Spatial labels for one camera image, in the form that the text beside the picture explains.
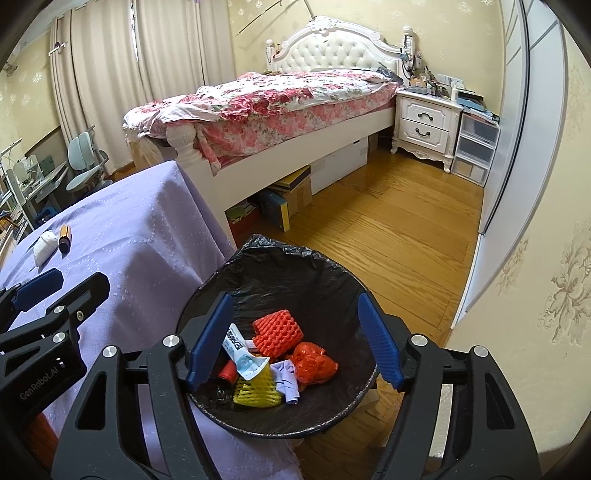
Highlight bin with black bag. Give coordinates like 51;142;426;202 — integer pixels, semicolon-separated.
175;234;378;439

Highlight white printed tube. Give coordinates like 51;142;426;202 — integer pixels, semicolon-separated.
222;323;271;381

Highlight orange mesh ball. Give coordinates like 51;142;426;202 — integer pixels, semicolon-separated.
288;342;339;386

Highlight white bookshelf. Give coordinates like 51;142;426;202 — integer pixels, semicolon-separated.
0;171;26;250

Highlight orange foam fruit net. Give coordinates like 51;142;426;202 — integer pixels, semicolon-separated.
252;309;304;363

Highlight white sliding wardrobe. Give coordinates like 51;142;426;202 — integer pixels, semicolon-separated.
450;0;571;330

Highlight white bed with tufted headboard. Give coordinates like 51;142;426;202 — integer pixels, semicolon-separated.
122;16;416;234

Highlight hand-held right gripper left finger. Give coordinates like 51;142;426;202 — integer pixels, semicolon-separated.
51;292;235;480

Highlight lilac tablecloth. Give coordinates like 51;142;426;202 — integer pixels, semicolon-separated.
0;160;303;480

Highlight cardboard box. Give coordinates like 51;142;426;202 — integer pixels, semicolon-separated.
265;166;315;217

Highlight nightstand clutter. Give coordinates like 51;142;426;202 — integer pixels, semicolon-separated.
399;28;499;121

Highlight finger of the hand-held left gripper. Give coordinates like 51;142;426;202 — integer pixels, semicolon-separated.
44;272;112;333
0;269;64;317

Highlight white nightstand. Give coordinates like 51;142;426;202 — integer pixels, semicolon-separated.
390;88;462;174

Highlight yellow foam fruit net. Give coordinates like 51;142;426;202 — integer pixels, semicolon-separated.
232;364;282;409

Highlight beige curtains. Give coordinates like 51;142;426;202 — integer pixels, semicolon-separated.
51;0;236;144

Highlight thin dark rod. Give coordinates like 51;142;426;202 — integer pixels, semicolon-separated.
235;0;283;38

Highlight lilac paper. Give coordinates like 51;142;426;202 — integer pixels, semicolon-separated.
269;360;301;407

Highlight pale green desk chair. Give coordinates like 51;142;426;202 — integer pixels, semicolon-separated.
66;130;115;192

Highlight blue box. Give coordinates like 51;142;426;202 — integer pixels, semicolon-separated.
259;191;294;232

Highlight clear plastic drawer unit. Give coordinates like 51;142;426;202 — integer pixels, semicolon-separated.
450;111;502;188

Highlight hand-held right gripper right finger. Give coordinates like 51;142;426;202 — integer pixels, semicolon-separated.
357;292;543;480

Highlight white study desk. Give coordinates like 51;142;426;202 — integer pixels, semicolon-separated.
0;138;70;232

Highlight white tissue wad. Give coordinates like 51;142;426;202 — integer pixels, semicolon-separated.
33;231;58;267

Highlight orange cloth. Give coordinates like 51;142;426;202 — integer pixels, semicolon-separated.
18;413;61;457

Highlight floral pink blanket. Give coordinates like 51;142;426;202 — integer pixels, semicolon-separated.
122;69;400;164

